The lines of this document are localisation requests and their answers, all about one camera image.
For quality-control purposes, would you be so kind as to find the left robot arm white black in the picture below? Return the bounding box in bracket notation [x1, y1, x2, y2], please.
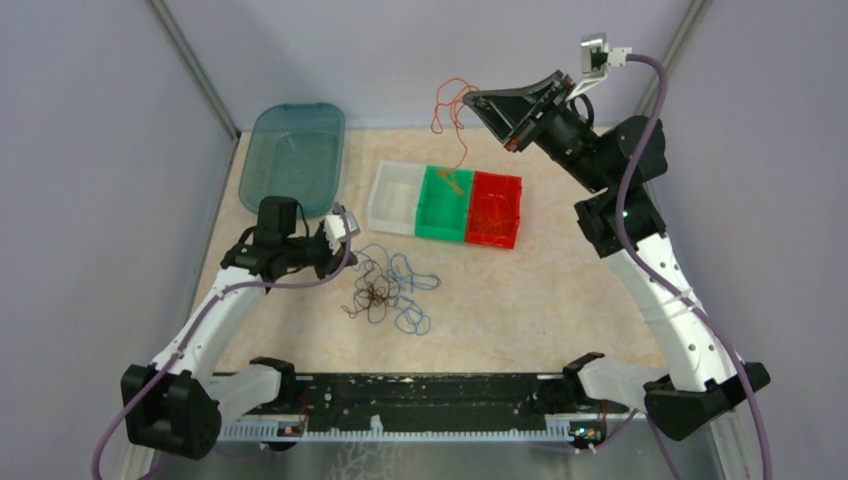
[117, 196, 361, 460]

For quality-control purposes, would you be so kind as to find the blue cable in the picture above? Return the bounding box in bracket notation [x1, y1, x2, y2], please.
[357, 243, 442, 337]

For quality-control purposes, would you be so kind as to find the orange cable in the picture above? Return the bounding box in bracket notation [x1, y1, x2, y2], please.
[473, 192, 518, 243]
[430, 77, 480, 197]

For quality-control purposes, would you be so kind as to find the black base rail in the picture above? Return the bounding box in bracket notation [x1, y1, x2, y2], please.
[238, 370, 601, 435]

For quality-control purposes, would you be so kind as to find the red plastic bin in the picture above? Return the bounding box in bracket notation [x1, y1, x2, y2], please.
[464, 171, 523, 249]

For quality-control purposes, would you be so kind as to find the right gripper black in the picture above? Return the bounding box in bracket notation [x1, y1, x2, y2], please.
[462, 71, 609, 194]

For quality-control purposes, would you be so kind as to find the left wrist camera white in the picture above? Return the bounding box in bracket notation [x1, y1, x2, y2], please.
[324, 211, 361, 251]

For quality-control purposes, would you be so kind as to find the teal transparent plastic tray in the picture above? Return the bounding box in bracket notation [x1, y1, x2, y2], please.
[239, 103, 346, 218]

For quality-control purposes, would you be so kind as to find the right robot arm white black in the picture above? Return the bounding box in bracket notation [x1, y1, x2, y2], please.
[462, 72, 770, 441]

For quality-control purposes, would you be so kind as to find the white cable duct strip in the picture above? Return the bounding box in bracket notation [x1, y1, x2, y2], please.
[218, 418, 604, 448]

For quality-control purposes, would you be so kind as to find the white plastic bin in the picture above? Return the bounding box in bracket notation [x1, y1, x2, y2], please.
[366, 161, 426, 236]

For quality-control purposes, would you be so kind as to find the green plastic bin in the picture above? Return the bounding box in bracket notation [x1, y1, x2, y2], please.
[415, 166, 474, 242]

